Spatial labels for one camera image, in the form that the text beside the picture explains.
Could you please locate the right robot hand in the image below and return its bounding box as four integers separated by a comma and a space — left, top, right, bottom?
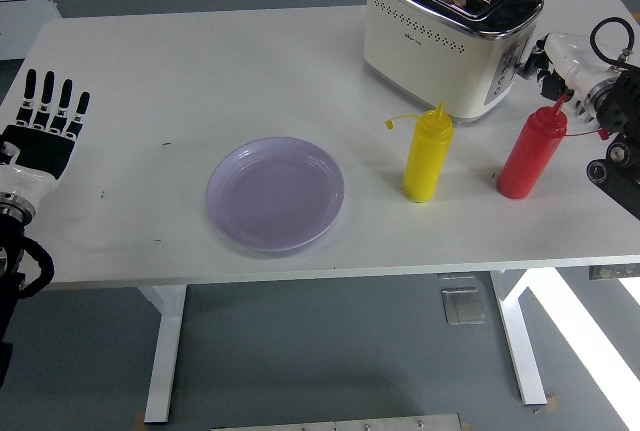
517, 33, 617, 101

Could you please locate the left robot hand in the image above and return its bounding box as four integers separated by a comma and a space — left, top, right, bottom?
0, 69, 91, 202

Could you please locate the cream white two-slot toaster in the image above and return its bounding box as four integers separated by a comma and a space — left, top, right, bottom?
363, 0, 546, 126

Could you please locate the purple round plate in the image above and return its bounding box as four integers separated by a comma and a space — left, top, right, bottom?
205, 136, 346, 253

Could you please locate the red squeeze bottle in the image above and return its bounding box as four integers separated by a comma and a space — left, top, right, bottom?
495, 92, 612, 200

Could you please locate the white slatted cart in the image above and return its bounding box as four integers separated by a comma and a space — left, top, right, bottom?
0, 0, 64, 61

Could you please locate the yellow squeeze bottle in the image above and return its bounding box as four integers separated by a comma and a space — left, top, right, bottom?
384, 101, 454, 203

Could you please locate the grey table control panel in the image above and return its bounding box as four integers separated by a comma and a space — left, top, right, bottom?
588, 264, 640, 281

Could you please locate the white table leg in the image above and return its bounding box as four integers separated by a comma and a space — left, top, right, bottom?
137, 284, 189, 425
488, 270, 547, 406

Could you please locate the grey metal floor hatch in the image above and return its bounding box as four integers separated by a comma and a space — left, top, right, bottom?
441, 288, 487, 326

